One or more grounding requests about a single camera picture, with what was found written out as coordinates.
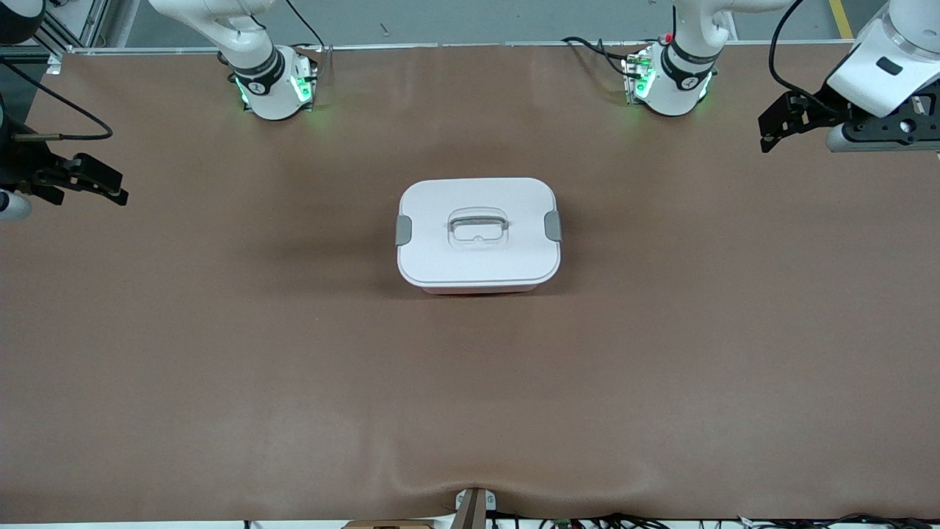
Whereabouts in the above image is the pink plastic box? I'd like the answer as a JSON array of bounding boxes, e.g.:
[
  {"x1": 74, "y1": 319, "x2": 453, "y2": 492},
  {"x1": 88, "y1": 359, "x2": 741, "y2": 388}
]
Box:
[{"x1": 422, "y1": 285, "x2": 541, "y2": 296}]

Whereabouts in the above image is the yellow floor tape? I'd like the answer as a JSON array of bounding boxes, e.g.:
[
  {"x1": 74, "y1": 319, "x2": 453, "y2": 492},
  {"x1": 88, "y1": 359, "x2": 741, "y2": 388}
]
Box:
[{"x1": 828, "y1": 0, "x2": 856, "y2": 40}]

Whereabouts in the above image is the brown table mat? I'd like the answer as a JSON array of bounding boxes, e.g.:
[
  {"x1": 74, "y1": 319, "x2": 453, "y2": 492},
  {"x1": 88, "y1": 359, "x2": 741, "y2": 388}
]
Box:
[{"x1": 0, "y1": 43, "x2": 940, "y2": 524}]

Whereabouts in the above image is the metal table clamp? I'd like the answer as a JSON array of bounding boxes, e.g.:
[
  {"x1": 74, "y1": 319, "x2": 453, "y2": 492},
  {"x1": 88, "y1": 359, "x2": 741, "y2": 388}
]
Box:
[{"x1": 454, "y1": 487, "x2": 497, "y2": 529}]

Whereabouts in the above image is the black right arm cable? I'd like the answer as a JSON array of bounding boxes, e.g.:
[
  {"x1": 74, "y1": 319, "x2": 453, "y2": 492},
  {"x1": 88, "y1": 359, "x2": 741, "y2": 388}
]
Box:
[{"x1": 0, "y1": 57, "x2": 113, "y2": 142}]

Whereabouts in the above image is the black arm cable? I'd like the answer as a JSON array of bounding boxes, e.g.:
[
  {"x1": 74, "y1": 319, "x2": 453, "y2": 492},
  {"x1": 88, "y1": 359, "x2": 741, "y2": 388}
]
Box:
[
  {"x1": 769, "y1": 0, "x2": 838, "y2": 111},
  {"x1": 0, "y1": 57, "x2": 113, "y2": 142}
]

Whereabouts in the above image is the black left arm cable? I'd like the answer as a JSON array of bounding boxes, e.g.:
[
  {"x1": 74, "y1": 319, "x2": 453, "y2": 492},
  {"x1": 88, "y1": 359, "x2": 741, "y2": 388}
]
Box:
[{"x1": 769, "y1": 0, "x2": 838, "y2": 111}]

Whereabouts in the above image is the aluminium frame post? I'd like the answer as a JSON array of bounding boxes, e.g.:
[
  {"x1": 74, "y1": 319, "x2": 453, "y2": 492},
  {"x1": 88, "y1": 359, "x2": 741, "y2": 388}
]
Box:
[{"x1": 37, "y1": 0, "x2": 111, "y2": 48}]

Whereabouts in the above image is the black base cable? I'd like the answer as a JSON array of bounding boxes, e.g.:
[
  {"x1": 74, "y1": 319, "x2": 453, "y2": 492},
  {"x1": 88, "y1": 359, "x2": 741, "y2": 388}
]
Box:
[
  {"x1": 283, "y1": 0, "x2": 325, "y2": 52},
  {"x1": 562, "y1": 35, "x2": 647, "y2": 78}
]

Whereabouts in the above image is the aluminium table edge rail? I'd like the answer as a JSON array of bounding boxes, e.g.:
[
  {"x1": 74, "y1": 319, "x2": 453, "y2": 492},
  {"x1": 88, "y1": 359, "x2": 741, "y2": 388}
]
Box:
[{"x1": 46, "y1": 37, "x2": 864, "y2": 74}]

